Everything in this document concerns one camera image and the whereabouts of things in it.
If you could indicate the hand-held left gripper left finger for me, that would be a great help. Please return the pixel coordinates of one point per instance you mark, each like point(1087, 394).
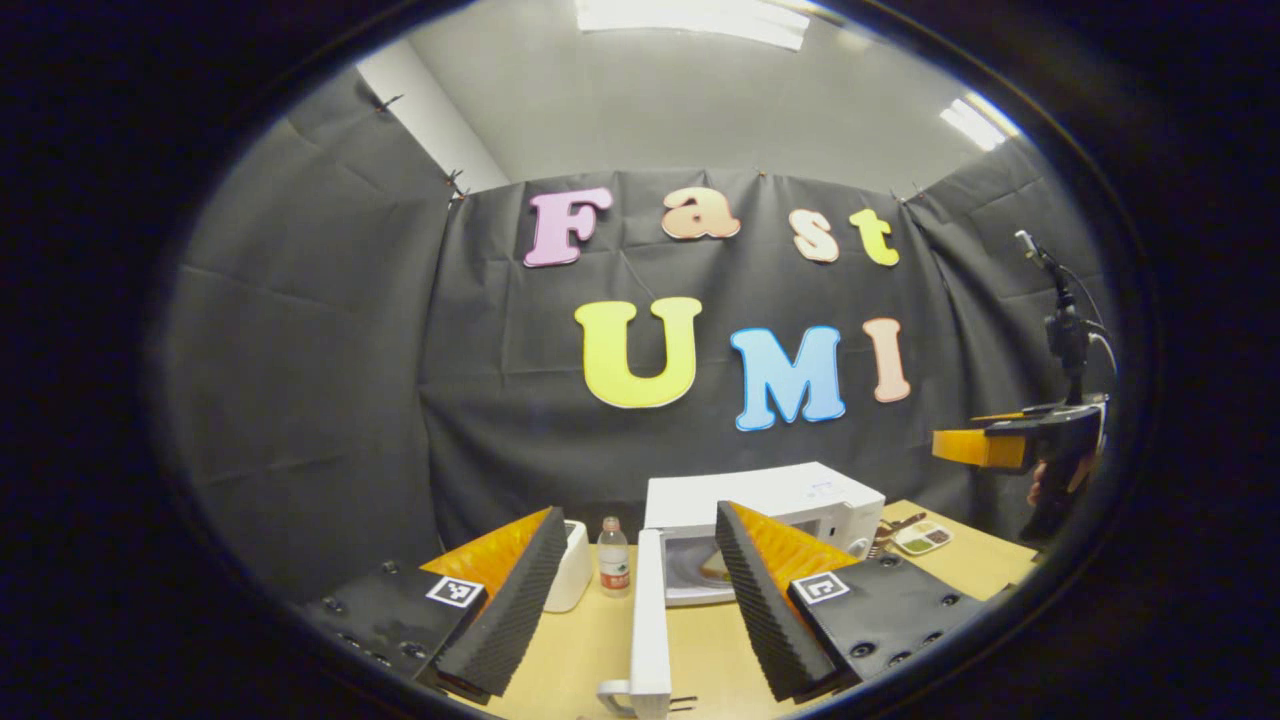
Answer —
point(510, 620)

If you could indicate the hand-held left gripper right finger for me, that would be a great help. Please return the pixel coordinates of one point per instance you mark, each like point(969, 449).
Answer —
point(765, 620)

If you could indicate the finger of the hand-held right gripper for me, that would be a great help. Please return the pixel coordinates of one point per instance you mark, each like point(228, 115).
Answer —
point(975, 448)
point(1010, 413)

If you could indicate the white microwave oven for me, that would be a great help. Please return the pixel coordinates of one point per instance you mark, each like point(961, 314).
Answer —
point(770, 495)

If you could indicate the white toaster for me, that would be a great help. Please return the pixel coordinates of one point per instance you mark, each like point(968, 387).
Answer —
point(572, 570)

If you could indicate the white divided seasoning dish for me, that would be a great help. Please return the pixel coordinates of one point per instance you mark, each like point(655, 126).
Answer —
point(922, 538)

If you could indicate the clear plastic water bottle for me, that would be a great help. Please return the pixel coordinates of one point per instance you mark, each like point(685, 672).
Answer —
point(613, 565)

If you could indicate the black backdrop cloth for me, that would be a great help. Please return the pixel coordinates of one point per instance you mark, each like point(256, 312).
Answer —
point(500, 400)

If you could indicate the small ceiling light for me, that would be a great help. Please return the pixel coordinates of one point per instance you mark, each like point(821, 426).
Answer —
point(975, 122)

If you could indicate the long ceiling light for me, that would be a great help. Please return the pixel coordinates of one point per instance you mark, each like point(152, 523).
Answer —
point(690, 20)

